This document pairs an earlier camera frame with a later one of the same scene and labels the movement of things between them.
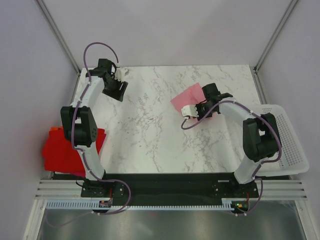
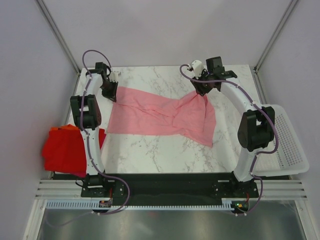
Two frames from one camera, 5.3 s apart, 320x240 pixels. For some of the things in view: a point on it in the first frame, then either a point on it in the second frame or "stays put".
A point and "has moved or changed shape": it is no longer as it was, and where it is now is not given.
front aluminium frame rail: x=267 y=188 stays put
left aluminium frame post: x=56 y=30 stays put
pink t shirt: x=190 y=96 has moved or changed shape
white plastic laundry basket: x=292 y=160 stays put
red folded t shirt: x=60 y=156 stays put
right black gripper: x=199 y=115 → x=199 y=89
